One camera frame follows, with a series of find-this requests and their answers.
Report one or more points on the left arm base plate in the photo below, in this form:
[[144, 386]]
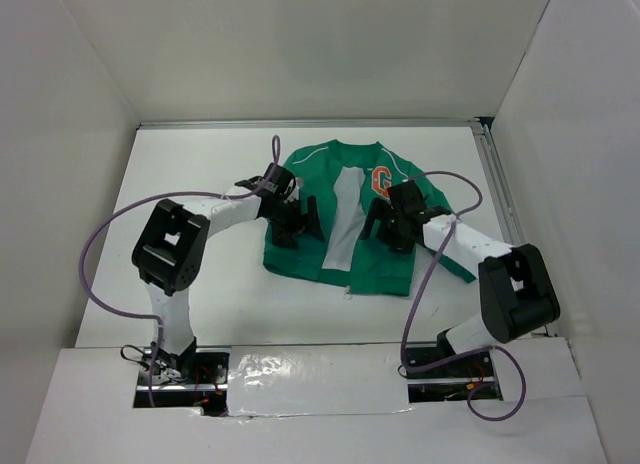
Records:
[[203, 387]]

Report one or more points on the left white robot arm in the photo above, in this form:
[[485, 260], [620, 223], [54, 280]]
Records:
[[170, 249]]

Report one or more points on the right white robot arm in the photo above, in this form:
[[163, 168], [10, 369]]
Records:
[[516, 295]]

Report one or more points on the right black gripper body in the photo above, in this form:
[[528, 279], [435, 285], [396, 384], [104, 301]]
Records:
[[390, 230]]

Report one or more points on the aluminium frame rail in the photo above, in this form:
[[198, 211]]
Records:
[[235, 300]]

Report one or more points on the green jacket with white lettering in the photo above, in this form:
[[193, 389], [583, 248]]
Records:
[[345, 179]]

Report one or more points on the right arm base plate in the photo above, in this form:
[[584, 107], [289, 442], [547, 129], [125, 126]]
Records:
[[454, 381]]

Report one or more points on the silver tape patch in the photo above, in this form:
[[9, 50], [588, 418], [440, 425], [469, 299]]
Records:
[[325, 380]]

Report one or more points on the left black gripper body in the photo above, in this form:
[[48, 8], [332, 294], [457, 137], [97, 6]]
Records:
[[286, 219]]

